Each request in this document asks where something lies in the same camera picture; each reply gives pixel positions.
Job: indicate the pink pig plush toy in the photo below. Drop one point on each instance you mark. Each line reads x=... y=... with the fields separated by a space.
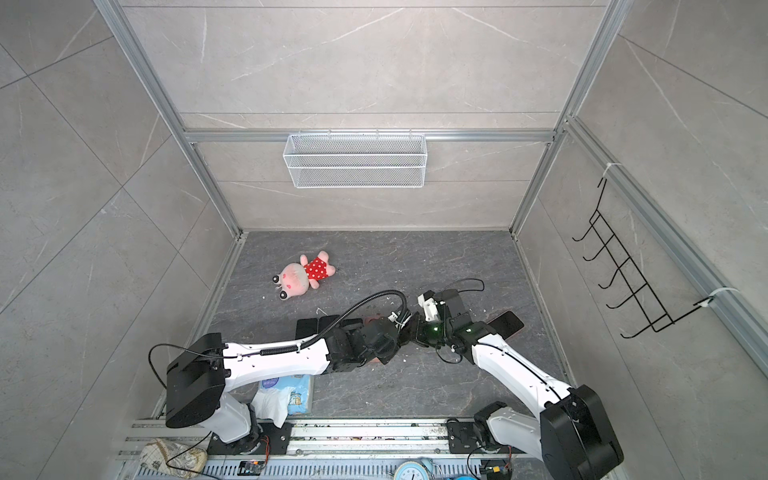
x=296 y=279

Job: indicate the white wire basket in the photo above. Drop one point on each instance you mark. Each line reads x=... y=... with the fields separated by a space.
x=370 y=160

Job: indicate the crumpled patterned cloth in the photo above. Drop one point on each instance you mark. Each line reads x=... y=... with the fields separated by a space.
x=174 y=459

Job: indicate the phone near right arm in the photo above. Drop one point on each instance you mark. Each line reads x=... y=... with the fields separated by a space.
x=506 y=324

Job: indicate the blue tissue pack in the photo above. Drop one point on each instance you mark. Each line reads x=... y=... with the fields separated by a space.
x=279 y=398

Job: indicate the black wire hook rack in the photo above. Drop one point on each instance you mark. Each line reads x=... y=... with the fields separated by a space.
x=626 y=271

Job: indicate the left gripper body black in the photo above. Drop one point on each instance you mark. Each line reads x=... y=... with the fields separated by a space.
x=392 y=350

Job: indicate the black phone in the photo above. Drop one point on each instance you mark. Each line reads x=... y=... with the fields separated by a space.
x=306 y=328

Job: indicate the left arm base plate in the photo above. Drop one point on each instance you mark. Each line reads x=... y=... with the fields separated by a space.
x=265 y=437

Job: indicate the aluminium mounting rail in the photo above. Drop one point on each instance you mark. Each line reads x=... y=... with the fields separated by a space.
x=314 y=437

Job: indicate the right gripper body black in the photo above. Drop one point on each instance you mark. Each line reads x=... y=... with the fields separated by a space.
x=431 y=333

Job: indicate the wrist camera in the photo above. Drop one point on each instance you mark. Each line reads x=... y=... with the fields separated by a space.
x=429 y=306
x=400 y=319

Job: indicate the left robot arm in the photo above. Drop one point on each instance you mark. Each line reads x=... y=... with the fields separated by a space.
x=200 y=380

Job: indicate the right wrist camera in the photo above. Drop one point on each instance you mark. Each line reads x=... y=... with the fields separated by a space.
x=429 y=306

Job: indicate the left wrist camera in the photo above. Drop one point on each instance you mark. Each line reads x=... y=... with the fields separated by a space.
x=400 y=319

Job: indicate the black phone case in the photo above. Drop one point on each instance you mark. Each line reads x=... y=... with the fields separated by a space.
x=330 y=323

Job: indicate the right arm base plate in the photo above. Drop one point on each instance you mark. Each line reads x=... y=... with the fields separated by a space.
x=465 y=436

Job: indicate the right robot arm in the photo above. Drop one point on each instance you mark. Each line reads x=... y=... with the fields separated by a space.
x=568 y=428

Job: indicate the blue round clock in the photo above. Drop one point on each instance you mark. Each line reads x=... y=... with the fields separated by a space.
x=418 y=469

